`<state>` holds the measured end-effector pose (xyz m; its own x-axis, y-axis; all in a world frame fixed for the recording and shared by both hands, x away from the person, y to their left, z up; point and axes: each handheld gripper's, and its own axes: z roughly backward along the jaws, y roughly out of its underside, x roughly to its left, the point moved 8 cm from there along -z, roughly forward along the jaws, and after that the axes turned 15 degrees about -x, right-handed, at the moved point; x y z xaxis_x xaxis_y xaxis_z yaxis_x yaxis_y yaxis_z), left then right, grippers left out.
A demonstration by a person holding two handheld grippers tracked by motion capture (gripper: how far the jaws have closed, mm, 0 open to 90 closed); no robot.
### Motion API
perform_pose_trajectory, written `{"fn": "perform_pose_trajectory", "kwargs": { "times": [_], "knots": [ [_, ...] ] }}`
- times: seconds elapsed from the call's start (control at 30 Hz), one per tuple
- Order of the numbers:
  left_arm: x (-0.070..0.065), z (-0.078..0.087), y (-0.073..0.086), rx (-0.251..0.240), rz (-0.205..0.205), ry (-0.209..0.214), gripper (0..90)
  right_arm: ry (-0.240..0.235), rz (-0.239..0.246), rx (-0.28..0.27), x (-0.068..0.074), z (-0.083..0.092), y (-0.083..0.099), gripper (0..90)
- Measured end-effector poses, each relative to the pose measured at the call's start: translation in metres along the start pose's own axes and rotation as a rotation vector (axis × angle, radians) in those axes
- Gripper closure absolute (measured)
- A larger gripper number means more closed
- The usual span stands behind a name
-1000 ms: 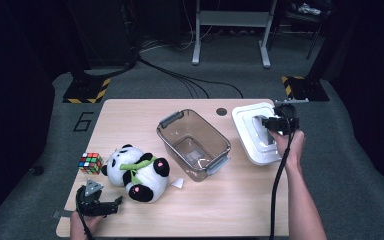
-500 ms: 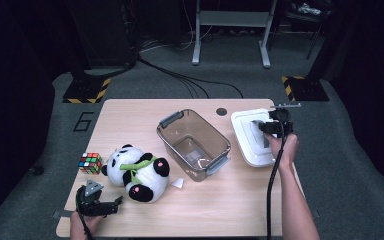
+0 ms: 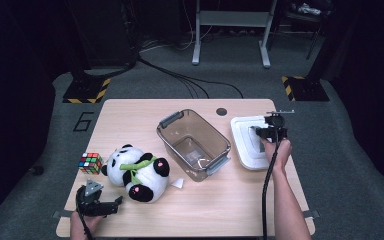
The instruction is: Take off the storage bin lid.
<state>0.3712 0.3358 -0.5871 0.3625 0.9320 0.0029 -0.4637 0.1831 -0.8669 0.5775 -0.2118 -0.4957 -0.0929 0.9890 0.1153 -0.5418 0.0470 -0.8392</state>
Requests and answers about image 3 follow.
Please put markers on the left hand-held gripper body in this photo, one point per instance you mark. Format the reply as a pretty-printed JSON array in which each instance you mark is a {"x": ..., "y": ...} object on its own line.
[{"x": 90, "y": 205}]

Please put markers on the panda plush toy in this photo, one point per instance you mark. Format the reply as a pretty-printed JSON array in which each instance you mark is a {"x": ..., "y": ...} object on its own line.
[{"x": 140, "y": 173}]

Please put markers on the grey tape piece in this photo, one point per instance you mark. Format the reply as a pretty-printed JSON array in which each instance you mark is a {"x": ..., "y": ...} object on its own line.
[
  {"x": 313, "y": 214},
  {"x": 61, "y": 214}
]

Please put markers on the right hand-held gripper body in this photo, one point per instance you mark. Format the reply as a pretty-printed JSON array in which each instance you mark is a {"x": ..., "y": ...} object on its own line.
[{"x": 275, "y": 128}]

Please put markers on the grey cloth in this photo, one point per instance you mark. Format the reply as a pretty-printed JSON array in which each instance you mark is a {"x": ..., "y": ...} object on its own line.
[{"x": 308, "y": 9}]

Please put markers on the colourful puzzle cube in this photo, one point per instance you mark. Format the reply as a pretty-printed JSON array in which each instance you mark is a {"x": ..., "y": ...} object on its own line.
[{"x": 90, "y": 163}]

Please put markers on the person's left hand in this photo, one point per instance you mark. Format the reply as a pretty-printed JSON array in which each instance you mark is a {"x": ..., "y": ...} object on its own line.
[{"x": 80, "y": 226}]

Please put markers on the dark chair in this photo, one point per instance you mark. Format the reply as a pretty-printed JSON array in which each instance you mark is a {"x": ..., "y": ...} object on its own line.
[{"x": 308, "y": 20}]

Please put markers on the person's right hand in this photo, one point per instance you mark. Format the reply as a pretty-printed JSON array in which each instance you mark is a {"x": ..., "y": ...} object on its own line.
[{"x": 280, "y": 153}]

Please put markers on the black stand with striped base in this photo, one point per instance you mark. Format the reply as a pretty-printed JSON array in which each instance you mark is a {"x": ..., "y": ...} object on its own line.
[
  {"x": 306, "y": 89},
  {"x": 85, "y": 90}
]

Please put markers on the white metal stand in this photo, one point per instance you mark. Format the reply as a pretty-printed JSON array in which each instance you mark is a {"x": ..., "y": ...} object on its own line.
[{"x": 233, "y": 18}]

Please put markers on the grey table grommet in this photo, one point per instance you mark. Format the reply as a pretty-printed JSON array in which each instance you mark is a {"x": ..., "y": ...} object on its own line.
[{"x": 221, "y": 111}]

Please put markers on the small black floor object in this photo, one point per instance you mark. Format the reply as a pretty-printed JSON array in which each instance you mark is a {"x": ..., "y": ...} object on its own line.
[{"x": 37, "y": 170}]

